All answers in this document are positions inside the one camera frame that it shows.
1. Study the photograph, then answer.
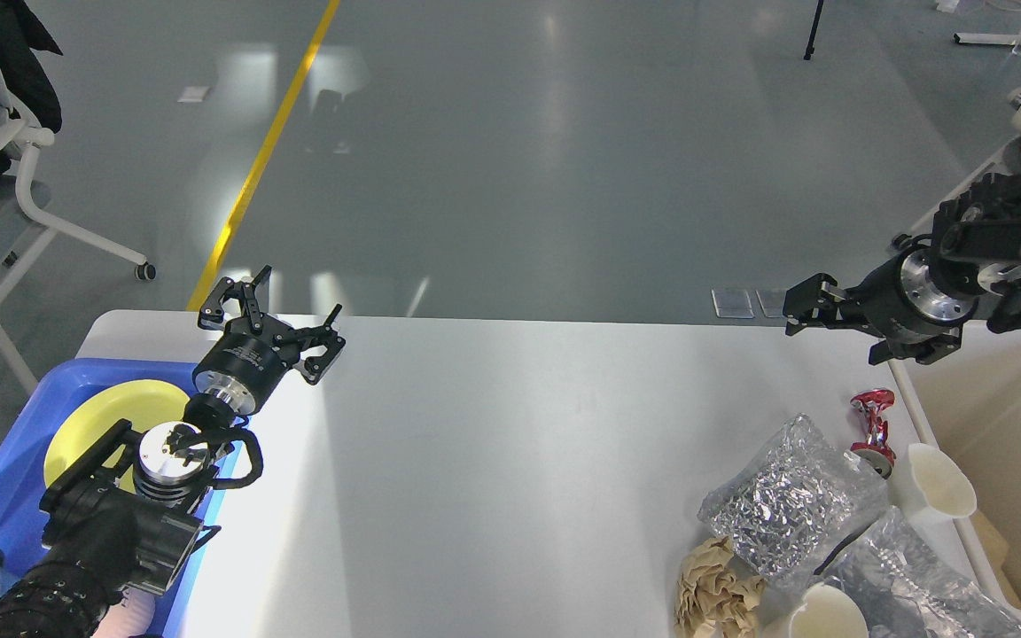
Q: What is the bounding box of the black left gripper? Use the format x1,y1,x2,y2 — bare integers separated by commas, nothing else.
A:
193,265,346,416

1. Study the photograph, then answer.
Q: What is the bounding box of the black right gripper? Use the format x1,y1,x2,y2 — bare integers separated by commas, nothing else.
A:
783,249,979,366

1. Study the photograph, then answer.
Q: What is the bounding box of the crushed red can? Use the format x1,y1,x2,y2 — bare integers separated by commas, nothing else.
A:
850,387,896,479

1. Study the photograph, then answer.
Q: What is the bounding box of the yellow plate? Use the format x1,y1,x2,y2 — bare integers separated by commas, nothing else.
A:
43,379,188,487

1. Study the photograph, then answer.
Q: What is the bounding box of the pink mug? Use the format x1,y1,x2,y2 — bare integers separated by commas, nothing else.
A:
97,587,158,637

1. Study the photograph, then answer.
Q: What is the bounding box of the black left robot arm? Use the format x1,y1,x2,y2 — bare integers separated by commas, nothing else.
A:
0,267,346,637

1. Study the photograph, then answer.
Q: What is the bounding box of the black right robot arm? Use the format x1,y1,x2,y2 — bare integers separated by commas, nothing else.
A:
783,171,1021,366

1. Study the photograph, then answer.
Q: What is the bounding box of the right floor outlet plate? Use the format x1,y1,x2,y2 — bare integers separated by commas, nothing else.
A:
755,288,787,322

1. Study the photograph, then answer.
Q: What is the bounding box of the floor outlet plate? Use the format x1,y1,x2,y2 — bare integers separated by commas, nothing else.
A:
712,288,755,320
755,288,787,322

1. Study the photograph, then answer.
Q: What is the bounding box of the left floor outlet plate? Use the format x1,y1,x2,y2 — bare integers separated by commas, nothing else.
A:
712,288,755,320

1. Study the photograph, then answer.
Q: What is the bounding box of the white plastic bin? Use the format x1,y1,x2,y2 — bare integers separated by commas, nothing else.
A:
890,322,1021,618

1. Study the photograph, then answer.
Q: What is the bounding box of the crumpled aluminium foil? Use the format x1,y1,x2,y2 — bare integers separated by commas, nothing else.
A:
698,415,890,593

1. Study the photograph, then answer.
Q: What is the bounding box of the clear plastic bag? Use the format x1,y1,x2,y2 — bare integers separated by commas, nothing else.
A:
822,506,1021,637

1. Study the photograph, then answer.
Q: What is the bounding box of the black tripod leg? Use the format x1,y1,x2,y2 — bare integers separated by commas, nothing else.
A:
803,0,826,61

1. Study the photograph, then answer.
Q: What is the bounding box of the blue plastic tray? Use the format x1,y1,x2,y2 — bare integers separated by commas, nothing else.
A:
0,357,241,638

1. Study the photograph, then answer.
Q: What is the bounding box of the crumpled brown paper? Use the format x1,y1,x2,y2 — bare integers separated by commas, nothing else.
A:
674,534,768,637

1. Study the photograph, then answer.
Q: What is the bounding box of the white office chair left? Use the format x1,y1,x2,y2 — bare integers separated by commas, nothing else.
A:
0,64,157,395

